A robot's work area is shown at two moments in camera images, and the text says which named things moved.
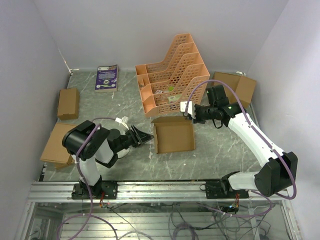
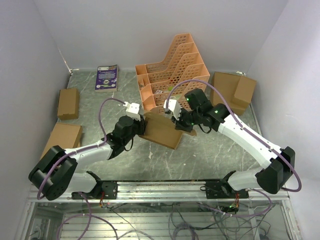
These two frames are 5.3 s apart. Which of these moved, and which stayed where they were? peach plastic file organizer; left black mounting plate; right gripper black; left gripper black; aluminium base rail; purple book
Moved: left gripper black; right gripper black
Stayed: purple book; peach plastic file organizer; aluminium base rail; left black mounting plate
